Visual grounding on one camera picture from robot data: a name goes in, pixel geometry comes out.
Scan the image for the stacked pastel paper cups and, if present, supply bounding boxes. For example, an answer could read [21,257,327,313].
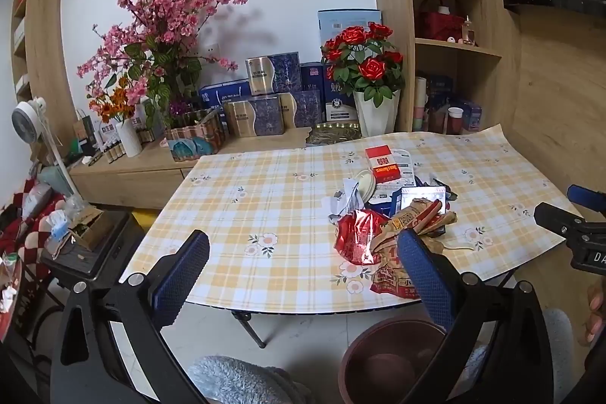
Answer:
[413,76,429,131]

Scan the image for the dark blue picture box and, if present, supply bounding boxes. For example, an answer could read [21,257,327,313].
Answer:
[428,75,454,106]

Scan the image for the patterned wooden planter box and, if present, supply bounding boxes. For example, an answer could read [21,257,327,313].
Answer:
[163,108,225,162]

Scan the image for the red gift basket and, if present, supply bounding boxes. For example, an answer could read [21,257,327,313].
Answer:
[419,0,465,41]

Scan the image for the brown striped snack packet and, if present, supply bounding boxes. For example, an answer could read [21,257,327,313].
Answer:
[390,198,458,240]

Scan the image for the pink blossom arrangement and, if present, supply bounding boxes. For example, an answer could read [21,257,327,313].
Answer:
[76,0,249,130]

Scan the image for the white angular vase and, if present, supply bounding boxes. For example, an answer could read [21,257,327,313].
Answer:
[353,89,402,139]

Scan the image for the brown paper bag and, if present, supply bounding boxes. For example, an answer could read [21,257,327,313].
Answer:
[73,111,98,145]

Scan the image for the red foil wrapper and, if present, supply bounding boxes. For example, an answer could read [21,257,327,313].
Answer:
[334,210,394,265]

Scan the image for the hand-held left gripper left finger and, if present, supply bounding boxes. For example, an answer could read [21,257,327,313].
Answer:
[50,230,211,404]

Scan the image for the cream round plastic lid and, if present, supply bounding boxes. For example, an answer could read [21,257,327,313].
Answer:
[355,170,380,208]

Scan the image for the blue white long carton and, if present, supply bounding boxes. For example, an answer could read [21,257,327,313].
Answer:
[199,78,251,109]

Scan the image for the light blue large box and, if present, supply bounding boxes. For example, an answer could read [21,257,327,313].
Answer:
[317,9,382,55]

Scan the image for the person's left leg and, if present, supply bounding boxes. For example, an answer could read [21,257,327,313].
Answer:
[187,354,311,404]

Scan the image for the dark red side table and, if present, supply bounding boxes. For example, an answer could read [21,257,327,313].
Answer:
[0,259,24,329]

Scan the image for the cardboard box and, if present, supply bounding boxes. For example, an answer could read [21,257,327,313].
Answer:
[66,206,118,251]

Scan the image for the red white checked blanket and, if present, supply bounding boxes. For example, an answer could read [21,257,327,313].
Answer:
[0,179,64,277]

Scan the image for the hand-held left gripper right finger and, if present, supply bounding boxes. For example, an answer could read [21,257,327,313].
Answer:
[397,228,554,404]

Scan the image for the gold blue gift box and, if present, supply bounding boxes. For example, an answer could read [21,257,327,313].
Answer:
[279,92,327,129]
[245,52,302,96]
[222,96,285,137]

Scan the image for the teal blue small box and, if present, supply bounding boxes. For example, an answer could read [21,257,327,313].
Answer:
[461,101,484,131]

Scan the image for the red cigarette pack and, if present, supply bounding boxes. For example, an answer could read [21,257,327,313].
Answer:
[364,146,401,184]

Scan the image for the brown plastic bin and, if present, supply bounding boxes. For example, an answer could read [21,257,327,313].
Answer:
[341,319,479,404]

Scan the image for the white paper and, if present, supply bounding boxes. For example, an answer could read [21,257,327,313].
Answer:
[329,179,365,221]

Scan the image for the yellow checked floral tablecloth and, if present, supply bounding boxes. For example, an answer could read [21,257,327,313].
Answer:
[118,125,585,324]

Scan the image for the row of small amber bottles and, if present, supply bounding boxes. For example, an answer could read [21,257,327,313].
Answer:
[102,128,156,164]

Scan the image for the wooden low cabinet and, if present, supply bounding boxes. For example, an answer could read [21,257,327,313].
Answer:
[69,127,313,212]

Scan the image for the white ribbed vase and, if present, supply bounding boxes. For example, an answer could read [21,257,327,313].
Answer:
[115,117,143,158]

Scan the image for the wooden shelf unit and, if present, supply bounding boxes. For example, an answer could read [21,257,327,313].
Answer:
[9,0,64,149]
[362,0,522,140]

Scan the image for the black side cart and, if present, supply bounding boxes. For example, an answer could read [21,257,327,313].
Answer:
[40,210,147,291]

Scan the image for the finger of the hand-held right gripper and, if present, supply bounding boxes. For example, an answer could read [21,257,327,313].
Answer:
[567,184,606,212]
[533,202,606,246]

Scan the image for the gold decorative tray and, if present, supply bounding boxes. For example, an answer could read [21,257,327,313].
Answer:
[305,122,363,147]

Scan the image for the white desk fan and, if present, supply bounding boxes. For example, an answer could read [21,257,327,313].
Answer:
[10,97,81,199]

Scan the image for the red rose bouquet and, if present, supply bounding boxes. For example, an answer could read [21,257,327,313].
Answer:
[321,22,405,108]

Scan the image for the blue box with white label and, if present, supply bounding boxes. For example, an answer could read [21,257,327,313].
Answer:
[324,63,356,123]

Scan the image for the brown packet with red print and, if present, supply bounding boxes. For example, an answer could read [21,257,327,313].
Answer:
[369,238,422,301]

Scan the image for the person's right hand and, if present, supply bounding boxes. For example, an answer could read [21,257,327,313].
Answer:
[586,280,606,344]

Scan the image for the black counter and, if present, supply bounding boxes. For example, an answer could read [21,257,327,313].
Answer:
[503,0,606,17]

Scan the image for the dark blue small box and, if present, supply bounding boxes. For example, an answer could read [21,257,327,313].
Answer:
[300,62,325,93]

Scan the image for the orange artificial flowers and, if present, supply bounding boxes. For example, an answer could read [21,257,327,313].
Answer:
[89,77,138,125]

